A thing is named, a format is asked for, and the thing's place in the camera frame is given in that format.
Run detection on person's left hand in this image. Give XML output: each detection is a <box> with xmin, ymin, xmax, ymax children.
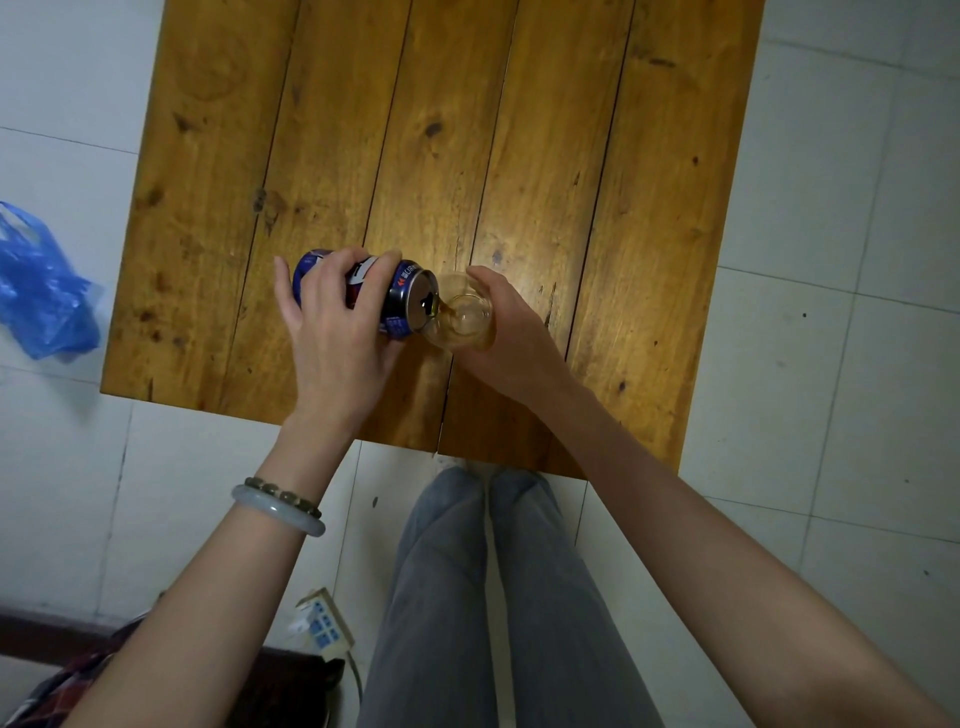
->
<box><xmin>272</xmin><ymin>247</ymin><xmax>410</xmax><ymax>445</ymax></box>

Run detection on person's right hand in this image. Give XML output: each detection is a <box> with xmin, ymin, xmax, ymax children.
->
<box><xmin>450</xmin><ymin>265</ymin><xmax>595</xmax><ymax>415</ymax></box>

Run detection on blue drink can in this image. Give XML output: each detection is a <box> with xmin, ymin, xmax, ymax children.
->
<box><xmin>291</xmin><ymin>249</ymin><xmax>441</xmax><ymax>341</ymax></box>

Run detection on clear glass cup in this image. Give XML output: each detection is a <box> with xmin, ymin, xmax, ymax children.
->
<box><xmin>418</xmin><ymin>271</ymin><xmax>497</xmax><ymax>354</ymax></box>

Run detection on person's left forearm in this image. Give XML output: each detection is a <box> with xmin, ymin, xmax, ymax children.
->
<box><xmin>63</xmin><ymin>423</ymin><xmax>360</xmax><ymax>728</ymax></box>

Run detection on person's right forearm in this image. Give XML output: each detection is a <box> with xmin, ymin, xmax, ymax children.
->
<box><xmin>528</xmin><ymin>384</ymin><xmax>960</xmax><ymax>728</ymax></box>

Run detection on pale jade bangle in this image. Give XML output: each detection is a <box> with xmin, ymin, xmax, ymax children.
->
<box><xmin>231</xmin><ymin>483</ymin><xmax>327</xmax><ymax>539</ymax></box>

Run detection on blue plastic bag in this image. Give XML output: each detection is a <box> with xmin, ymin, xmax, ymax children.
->
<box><xmin>0</xmin><ymin>201</ymin><xmax>105</xmax><ymax>362</ymax></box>

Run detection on person's grey trousers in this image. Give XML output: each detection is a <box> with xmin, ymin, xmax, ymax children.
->
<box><xmin>355</xmin><ymin>466</ymin><xmax>666</xmax><ymax>728</ymax></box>

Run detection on white power strip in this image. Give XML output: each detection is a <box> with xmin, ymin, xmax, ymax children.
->
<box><xmin>288</xmin><ymin>588</ymin><xmax>357</xmax><ymax>663</ymax></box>

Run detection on red plaid cloth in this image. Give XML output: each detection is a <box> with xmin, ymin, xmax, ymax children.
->
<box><xmin>0</xmin><ymin>613</ymin><xmax>155</xmax><ymax>728</ymax></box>

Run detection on green bead bracelet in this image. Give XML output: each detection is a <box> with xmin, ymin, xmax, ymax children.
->
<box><xmin>243</xmin><ymin>476</ymin><xmax>324</xmax><ymax>522</ymax></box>

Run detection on grey power cable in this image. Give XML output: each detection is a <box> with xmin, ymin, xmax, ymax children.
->
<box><xmin>341</xmin><ymin>651</ymin><xmax>366</xmax><ymax>708</ymax></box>

